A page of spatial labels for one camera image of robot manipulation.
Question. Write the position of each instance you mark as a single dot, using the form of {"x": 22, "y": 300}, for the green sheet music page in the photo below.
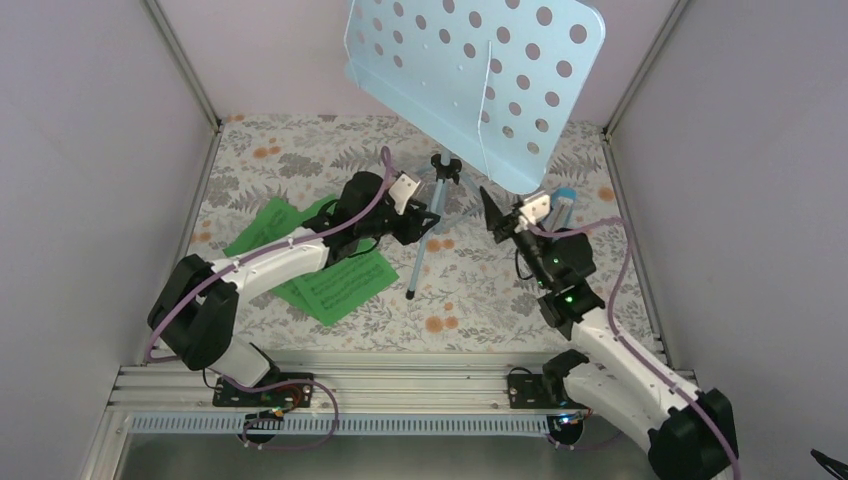
{"x": 335, "y": 292}
{"x": 277, "y": 219}

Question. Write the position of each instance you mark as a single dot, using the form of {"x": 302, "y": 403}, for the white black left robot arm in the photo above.
{"x": 194, "y": 315}

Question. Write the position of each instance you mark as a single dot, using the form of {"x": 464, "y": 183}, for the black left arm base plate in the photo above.
{"x": 277, "y": 401}

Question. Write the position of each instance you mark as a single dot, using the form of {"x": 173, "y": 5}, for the slotted grey cable duct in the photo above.
{"x": 347, "y": 424}

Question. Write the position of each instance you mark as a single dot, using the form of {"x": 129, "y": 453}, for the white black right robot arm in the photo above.
{"x": 686, "y": 432}

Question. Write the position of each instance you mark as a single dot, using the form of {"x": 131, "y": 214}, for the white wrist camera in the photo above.
{"x": 402, "y": 191}
{"x": 532, "y": 210}

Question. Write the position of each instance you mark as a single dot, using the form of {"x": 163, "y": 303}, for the light blue music stand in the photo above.
{"x": 494, "y": 82}

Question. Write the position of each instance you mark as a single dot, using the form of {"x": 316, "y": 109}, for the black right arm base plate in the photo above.
{"x": 526, "y": 391}

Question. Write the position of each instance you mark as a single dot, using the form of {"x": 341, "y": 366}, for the floral patterned table mat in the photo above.
{"x": 471, "y": 294}

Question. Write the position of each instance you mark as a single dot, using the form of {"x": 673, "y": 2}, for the aluminium mounting rail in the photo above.
{"x": 360, "y": 382}

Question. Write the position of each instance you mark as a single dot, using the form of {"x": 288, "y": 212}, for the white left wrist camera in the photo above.
{"x": 402, "y": 191}

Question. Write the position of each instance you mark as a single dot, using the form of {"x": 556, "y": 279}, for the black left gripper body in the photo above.
{"x": 369, "y": 228}

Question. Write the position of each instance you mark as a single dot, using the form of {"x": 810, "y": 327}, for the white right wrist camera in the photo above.
{"x": 532, "y": 210}

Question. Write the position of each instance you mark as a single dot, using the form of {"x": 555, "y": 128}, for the blue metronome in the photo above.
{"x": 563, "y": 200}

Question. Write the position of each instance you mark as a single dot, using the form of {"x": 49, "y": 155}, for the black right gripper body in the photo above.
{"x": 541, "y": 274}

